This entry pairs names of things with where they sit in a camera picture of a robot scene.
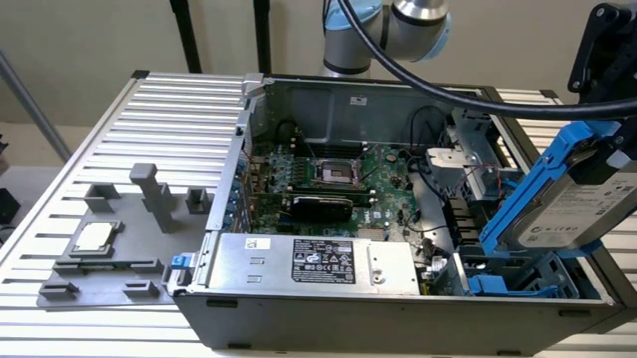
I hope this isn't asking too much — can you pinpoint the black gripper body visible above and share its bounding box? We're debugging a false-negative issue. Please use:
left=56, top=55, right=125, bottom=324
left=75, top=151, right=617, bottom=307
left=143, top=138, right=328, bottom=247
left=567, top=2, right=637, bottom=126

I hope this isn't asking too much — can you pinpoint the silver hard disk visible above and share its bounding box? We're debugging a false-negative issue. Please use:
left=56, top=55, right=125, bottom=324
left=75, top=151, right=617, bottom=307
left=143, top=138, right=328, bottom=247
left=514, top=147, right=637, bottom=251

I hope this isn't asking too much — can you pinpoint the blue disk carrier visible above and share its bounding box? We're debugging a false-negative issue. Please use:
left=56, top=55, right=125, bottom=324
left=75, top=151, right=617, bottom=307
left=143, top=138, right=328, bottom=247
left=482, top=119, right=624, bottom=259

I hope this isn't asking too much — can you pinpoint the metal drive cage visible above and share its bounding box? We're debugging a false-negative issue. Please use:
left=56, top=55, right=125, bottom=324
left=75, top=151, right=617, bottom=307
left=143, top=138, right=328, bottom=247
left=425, top=108, right=525, bottom=204

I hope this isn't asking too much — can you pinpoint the green motherboard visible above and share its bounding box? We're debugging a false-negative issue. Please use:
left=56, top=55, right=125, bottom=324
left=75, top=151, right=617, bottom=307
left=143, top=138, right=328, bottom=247
left=242, top=141, right=425, bottom=240

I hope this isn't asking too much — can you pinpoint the CPU socket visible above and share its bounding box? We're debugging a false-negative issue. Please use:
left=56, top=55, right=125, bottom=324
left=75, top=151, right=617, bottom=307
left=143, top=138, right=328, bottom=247
left=310, top=157, right=363, bottom=186

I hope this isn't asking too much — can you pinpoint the black graphics card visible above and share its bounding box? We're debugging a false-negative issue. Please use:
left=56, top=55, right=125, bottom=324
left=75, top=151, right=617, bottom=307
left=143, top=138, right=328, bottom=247
left=287, top=195, right=355, bottom=229

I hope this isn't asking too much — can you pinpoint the open black PC case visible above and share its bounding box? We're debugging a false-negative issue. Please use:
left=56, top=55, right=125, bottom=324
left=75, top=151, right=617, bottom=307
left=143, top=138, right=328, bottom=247
left=169, top=73, right=629, bottom=351

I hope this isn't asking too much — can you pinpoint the silver power supply unit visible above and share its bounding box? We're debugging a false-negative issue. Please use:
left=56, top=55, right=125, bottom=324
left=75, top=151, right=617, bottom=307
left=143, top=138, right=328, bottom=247
left=206, top=232, right=435, bottom=296

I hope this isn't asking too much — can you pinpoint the black stand pole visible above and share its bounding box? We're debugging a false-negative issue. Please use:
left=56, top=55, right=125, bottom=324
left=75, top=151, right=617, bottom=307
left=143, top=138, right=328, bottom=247
left=168, top=0, right=203, bottom=74
left=252, top=0, right=272, bottom=75

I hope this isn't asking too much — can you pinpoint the blue case latch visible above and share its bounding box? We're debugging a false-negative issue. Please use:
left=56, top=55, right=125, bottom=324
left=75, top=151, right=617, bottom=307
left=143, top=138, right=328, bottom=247
left=168, top=252, right=194, bottom=280

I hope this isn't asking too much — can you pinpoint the grey parts rack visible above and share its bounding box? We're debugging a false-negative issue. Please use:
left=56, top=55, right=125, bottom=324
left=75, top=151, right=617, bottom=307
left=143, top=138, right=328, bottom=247
left=37, top=163, right=216, bottom=309

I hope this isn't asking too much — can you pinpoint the silver CPU chip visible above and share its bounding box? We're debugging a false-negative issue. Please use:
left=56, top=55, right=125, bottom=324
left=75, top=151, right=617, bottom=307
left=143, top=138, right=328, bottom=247
left=72, top=221, right=123, bottom=255

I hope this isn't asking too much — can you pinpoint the grey metal pole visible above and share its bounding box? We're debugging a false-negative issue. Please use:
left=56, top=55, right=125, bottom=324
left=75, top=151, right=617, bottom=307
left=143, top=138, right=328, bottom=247
left=0, top=48, right=72, bottom=162

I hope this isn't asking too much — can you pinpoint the black box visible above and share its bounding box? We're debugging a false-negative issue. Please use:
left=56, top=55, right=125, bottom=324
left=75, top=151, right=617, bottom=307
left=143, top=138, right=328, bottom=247
left=0, top=188, right=21, bottom=225

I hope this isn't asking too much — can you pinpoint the red and black wire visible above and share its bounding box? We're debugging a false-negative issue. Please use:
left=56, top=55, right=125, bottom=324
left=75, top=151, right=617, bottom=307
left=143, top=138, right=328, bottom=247
left=465, top=164, right=505, bottom=189

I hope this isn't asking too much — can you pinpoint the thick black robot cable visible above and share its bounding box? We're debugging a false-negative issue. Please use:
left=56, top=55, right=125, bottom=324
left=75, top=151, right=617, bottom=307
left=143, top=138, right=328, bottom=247
left=335, top=0, right=637, bottom=122

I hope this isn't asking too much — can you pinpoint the thin black wire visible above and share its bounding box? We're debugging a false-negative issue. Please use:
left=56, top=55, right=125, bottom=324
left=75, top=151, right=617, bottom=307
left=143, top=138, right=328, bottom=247
left=409, top=105, right=451, bottom=152

